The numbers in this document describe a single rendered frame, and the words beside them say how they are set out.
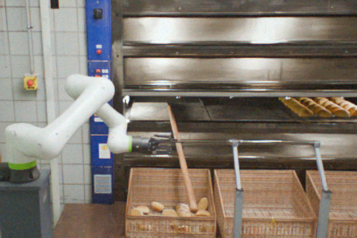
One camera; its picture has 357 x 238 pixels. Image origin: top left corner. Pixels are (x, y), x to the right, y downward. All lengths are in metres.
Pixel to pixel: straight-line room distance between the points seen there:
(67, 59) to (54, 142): 1.19
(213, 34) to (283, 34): 0.44
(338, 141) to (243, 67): 0.84
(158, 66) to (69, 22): 0.64
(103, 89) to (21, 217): 0.68
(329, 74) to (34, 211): 2.04
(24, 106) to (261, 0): 1.71
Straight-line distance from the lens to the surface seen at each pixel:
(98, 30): 2.85
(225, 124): 2.99
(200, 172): 3.04
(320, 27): 3.04
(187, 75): 2.88
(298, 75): 3.02
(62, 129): 1.86
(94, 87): 2.03
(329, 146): 3.23
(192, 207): 1.71
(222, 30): 2.88
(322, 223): 2.72
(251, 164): 3.12
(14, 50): 3.01
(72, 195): 3.20
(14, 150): 1.96
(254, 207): 3.14
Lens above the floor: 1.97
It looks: 16 degrees down
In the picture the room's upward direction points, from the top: straight up
